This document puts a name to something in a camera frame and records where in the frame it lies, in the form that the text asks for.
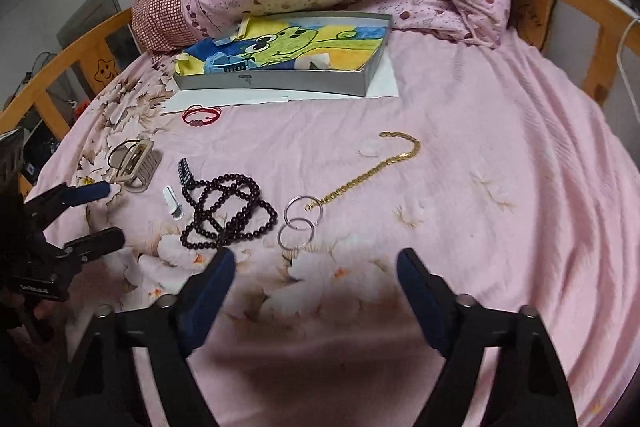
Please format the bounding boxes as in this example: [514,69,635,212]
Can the white small hair clip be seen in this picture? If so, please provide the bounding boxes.
[163,185,183,220]

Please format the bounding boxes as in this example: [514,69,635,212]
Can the beige hair claw clip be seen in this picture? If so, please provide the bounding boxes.
[107,139,162,193]

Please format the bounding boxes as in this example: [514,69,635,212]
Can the black small hair comb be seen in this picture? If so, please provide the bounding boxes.
[178,158,195,190]

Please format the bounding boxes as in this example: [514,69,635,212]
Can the dark bead necklace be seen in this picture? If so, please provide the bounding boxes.
[179,172,279,252]

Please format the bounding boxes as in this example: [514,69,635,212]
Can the red string bracelet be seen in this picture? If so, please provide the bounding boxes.
[181,104,222,128]

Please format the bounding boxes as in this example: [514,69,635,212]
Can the silver hoop rings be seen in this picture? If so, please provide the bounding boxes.
[276,194,324,253]

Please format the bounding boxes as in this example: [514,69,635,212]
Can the gold chain necklace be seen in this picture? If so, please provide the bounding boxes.
[304,131,422,212]

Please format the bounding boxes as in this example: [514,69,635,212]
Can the white paper sheet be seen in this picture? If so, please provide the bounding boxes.
[160,52,399,114]

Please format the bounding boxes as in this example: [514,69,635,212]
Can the pink floral bed sheet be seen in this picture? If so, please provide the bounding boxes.
[36,31,639,426]

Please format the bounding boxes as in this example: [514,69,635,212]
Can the red checkered pillow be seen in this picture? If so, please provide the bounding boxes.
[131,0,196,54]

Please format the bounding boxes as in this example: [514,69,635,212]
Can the grey tray with frog drawing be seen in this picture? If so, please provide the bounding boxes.
[175,11,392,98]

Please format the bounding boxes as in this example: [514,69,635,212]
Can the black hair tie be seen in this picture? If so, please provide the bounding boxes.
[105,137,142,170]

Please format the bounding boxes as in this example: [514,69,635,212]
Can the white cable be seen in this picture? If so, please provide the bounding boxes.
[615,15,640,126]

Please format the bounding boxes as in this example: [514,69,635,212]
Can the wooden bed frame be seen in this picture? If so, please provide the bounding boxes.
[0,0,640,198]

